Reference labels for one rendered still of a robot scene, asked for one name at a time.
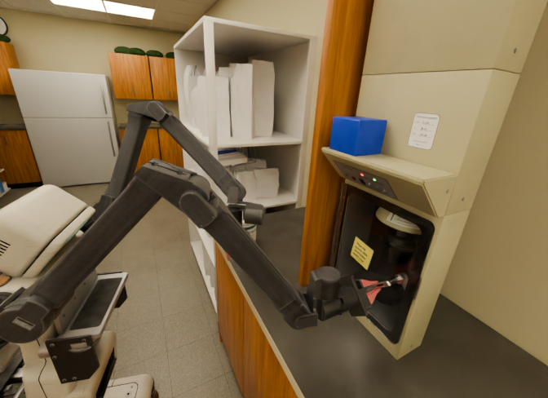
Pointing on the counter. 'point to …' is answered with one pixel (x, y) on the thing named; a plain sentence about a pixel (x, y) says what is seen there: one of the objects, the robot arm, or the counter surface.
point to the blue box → (357, 135)
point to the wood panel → (320, 210)
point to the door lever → (386, 283)
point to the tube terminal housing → (408, 81)
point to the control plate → (366, 179)
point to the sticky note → (361, 253)
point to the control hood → (404, 179)
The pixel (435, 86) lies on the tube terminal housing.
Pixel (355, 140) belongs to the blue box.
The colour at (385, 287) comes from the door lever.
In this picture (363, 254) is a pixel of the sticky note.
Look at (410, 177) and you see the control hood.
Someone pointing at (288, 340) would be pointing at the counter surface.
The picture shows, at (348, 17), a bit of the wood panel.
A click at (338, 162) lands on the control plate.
